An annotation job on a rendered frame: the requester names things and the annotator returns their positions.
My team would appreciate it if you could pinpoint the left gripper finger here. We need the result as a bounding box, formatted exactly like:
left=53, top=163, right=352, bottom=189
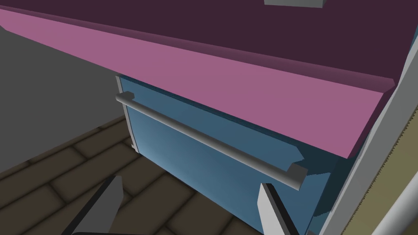
left=61, top=175, right=125, bottom=235

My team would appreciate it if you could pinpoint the blue drawer front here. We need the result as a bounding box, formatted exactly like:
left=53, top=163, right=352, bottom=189
left=116, top=75, right=357, bottom=235

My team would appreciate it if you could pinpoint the grey flat block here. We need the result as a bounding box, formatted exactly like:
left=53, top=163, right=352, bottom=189
left=263, top=0, right=324, bottom=9

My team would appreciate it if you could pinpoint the grey round bar handle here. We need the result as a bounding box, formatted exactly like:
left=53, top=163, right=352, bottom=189
left=375, top=171, right=418, bottom=235

